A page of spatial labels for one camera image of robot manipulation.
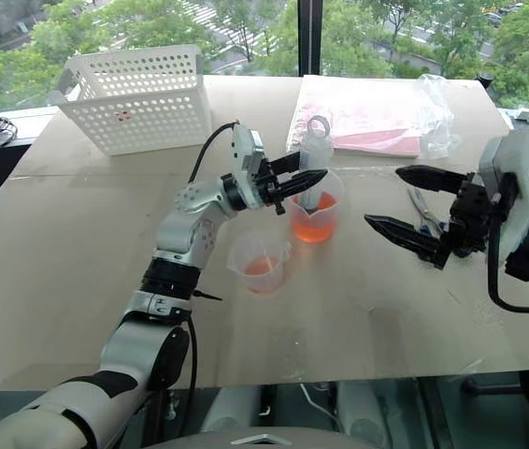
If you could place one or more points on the crumpled clear plastic bag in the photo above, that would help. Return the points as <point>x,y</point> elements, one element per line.
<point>437,126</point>

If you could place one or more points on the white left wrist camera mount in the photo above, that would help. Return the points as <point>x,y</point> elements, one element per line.
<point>242,140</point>

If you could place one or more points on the tall clear beaker red liquid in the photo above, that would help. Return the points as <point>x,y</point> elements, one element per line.
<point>315,220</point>

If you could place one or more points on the clear plastic syringe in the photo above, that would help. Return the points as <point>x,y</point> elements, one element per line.
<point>316,147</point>

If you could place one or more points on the pink paper stack in plastic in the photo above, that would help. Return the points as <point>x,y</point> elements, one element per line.
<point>367,117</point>

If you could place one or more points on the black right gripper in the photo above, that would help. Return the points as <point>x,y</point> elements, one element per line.
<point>472,220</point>

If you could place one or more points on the small black round knob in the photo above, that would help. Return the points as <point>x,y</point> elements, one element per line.
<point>485,80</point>

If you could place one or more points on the short clear beaker red liquid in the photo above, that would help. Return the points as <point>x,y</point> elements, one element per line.
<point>259,271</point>

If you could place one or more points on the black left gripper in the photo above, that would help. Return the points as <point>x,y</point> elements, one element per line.
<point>261,184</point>

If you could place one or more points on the black window frame post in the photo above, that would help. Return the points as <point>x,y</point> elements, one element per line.
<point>309,37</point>

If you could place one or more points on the white rounded shape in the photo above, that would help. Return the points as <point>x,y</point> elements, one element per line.
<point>362,411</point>

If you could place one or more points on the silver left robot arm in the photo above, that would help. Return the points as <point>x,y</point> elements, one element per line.
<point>176,234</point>

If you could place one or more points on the metal forceps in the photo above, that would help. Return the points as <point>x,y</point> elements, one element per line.
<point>423,210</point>

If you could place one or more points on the white perforated plastic basket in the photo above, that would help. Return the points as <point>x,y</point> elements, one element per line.
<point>138,112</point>

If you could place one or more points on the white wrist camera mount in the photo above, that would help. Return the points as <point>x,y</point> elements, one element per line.
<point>512,159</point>
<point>242,140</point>

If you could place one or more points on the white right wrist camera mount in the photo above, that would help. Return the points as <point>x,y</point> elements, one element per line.
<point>512,159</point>

